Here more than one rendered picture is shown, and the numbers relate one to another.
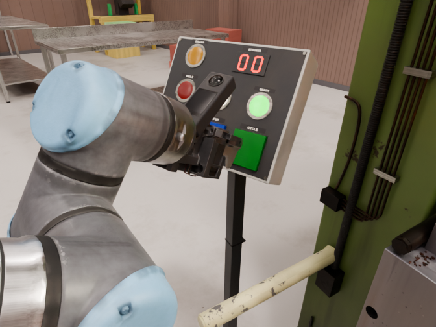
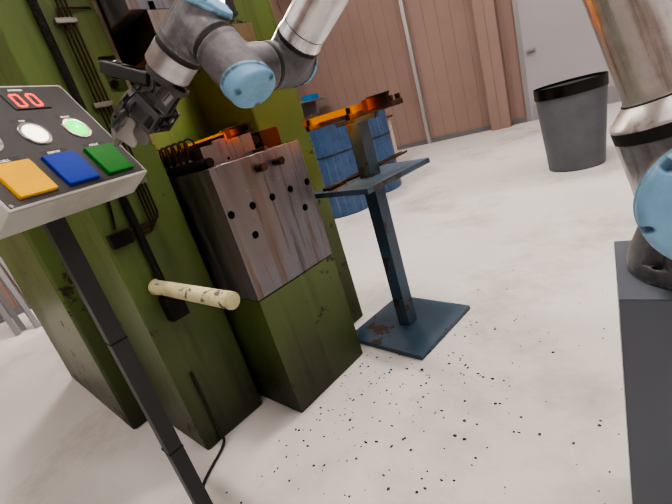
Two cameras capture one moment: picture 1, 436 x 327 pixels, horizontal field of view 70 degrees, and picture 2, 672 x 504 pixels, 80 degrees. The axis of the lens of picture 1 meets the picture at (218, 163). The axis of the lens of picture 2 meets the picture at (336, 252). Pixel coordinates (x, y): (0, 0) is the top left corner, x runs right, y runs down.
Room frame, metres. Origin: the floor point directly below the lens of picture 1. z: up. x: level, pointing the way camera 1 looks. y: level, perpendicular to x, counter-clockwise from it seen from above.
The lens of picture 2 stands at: (0.37, 0.98, 0.96)
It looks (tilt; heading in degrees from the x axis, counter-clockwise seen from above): 18 degrees down; 258
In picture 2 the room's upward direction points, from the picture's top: 17 degrees counter-clockwise
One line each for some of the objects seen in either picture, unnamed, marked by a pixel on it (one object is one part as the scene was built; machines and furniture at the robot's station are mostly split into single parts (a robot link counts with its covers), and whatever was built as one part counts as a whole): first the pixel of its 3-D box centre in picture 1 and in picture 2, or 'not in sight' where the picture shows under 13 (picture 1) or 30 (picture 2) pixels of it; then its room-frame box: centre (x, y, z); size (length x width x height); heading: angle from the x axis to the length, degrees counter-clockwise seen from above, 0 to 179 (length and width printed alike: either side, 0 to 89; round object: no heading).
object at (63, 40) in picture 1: (144, 74); not in sight; (3.47, 0.82, 0.49); 1.86 x 0.71 x 0.98; 131
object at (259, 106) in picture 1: (259, 106); (77, 127); (0.63, -0.09, 1.09); 0.05 x 0.03 x 0.04; 31
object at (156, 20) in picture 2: not in sight; (155, 49); (0.42, -0.59, 1.32); 0.42 x 0.20 x 0.10; 121
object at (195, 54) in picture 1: (195, 56); not in sight; (0.77, 0.06, 1.16); 0.05 x 0.03 x 0.04; 31
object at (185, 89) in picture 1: (185, 90); not in sight; (0.74, 0.08, 1.09); 0.05 x 0.03 x 0.04; 31
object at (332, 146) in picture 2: not in sight; (350, 158); (-1.02, -3.32, 0.47); 1.29 x 0.79 x 0.95; 50
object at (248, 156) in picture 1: (246, 149); (108, 159); (0.59, -0.06, 1.01); 0.07 x 0.05 x 0.07; 56
